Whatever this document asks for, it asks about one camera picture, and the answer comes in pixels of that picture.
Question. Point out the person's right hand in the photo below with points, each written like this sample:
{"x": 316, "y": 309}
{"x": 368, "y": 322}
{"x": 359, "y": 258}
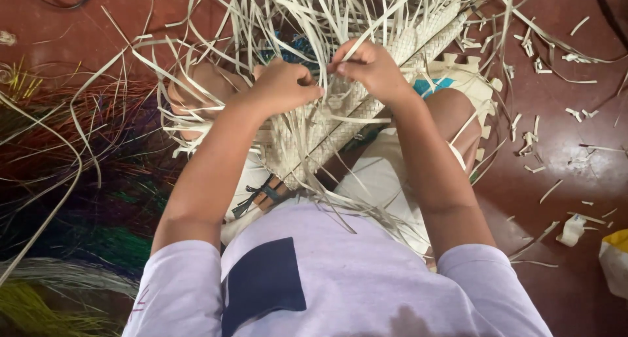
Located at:
{"x": 375, "y": 69}

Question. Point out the person's left hand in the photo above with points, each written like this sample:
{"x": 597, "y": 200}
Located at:
{"x": 282, "y": 84}

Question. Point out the person's left fingers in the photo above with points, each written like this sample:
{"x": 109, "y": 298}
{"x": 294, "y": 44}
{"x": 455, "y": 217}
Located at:
{"x": 303, "y": 81}

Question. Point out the woven pale palm-leaf mat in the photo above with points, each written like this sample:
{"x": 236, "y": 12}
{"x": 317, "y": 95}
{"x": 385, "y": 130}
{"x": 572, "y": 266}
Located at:
{"x": 343, "y": 116}

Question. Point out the pale palm-leaf strip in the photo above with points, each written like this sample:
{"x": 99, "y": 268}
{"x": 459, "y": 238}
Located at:
{"x": 387, "y": 25}

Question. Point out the blue patterned cloth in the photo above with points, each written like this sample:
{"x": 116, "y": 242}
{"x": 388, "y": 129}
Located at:
{"x": 294, "y": 50}

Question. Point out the foam puzzle floor mat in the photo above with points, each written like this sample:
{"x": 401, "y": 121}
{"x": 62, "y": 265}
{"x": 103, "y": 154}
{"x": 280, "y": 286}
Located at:
{"x": 471, "y": 86}

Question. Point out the person's lilac t-shirt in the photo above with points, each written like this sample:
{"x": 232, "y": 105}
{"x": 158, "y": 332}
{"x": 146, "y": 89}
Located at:
{"x": 333, "y": 278}

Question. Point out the scattered pale leaf offcuts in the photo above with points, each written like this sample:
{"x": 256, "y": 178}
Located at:
{"x": 549, "y": 106}

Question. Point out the heap of dyed grass fibres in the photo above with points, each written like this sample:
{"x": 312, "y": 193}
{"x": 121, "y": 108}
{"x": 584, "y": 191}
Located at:
{"x": 73, "y": 180}

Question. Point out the crumpled white paper scrap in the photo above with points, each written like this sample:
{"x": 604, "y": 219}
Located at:
{"x": 571, "y": 230}

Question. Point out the yellow and white plastic bag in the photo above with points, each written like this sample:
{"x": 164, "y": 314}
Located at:
{"x": 615, "y": 261}

